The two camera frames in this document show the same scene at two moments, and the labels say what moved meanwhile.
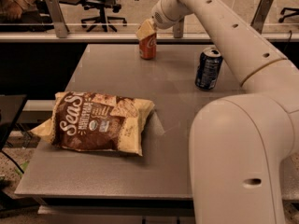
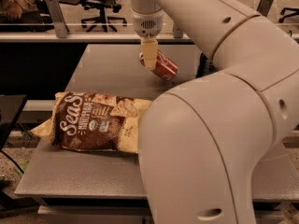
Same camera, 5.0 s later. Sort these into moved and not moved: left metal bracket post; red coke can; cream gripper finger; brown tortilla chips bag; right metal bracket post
Moved: cream gripper finger; red coke can
Not moved: right metal bracket post; brown tortilla chips bag; left metal bracket post
